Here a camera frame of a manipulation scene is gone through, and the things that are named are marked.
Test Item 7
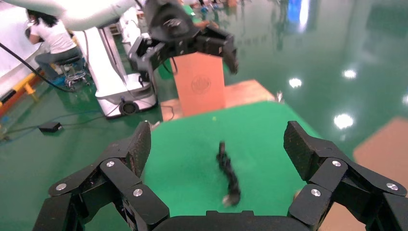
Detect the white wheeled robot chassis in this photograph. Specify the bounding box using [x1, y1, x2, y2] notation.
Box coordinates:
[75, 6, 158, 119]

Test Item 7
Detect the black data cable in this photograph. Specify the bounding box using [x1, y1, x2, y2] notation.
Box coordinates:
[216, 141, 242, 207]

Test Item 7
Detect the black power adapter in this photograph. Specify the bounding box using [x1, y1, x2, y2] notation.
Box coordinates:
[38, 121, 63, 134]

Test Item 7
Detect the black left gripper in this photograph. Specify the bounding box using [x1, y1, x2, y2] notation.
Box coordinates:
[128, 0, 239, 76]

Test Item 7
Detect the brown wooden board table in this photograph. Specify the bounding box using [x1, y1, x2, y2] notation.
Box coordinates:
[160, 79, 275, 122]

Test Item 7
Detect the seated person white shirt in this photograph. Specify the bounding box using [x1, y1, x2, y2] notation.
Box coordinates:
[25, 9, 84, 80]

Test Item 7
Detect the black round stool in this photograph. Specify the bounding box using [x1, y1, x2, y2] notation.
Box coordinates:
[51, 55, 91, 88]

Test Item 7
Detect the person in green shirt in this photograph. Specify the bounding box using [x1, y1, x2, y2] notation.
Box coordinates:
[182, 3, 220, 30]

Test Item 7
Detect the green table cloth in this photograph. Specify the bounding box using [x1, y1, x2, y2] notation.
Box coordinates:
[86, 101, 322, 231]

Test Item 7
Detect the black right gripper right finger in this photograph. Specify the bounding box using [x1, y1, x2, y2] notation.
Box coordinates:
[283, 120, 408, 231]

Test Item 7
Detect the thick black floor cable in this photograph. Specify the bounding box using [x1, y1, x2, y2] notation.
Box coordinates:
[0, 43, 76, 94]

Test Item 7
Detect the yellow black floor barrier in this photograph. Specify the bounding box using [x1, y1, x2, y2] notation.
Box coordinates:
[0, 71, 42, 117]

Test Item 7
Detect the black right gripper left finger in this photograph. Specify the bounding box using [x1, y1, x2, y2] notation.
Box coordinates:
[32, 121, 170, 231]

